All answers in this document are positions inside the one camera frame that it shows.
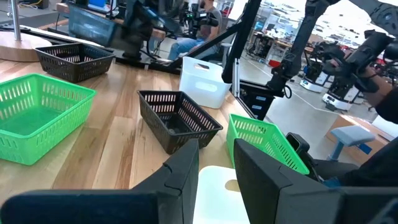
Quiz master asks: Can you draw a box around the blue grey stool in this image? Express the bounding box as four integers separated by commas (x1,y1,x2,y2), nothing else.
326,125,376,162

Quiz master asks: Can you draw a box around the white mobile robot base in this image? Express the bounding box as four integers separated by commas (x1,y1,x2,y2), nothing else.
322,77,361,111
299,60,328,93

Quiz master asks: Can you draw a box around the black table-level camera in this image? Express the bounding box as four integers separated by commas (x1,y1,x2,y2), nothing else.
285,132,321,183

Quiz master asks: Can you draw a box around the black plastic slotted basket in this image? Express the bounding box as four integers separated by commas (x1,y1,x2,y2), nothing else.
137,90,223,155
34,42,116,83

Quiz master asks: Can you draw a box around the white plastic bin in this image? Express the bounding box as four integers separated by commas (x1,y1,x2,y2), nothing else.
178,56,233,110
192,165,251,224

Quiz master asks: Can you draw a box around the seated person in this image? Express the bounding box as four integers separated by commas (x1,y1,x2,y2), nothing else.
167,0,223,62

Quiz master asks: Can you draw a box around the dark monitor screen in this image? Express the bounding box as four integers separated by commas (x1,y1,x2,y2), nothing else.
67,4,121,47

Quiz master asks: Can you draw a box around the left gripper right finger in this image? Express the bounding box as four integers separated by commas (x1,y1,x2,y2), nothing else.
233,138,398,224

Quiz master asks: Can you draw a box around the black control box with labels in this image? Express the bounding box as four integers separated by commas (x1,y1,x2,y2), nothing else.
238,81,276,121

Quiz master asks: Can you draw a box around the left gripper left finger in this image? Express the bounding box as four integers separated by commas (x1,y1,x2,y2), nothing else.
0,139,200,224

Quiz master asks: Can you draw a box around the green plastic slotted basket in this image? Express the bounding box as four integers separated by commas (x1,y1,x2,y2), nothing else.
226,113,310,175
0,73,97,166

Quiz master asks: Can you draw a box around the brown cardboard platform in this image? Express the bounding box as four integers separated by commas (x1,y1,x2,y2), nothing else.
325,114,396,166

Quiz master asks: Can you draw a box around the person's hand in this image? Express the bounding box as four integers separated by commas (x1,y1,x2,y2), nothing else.
362,67,393,105

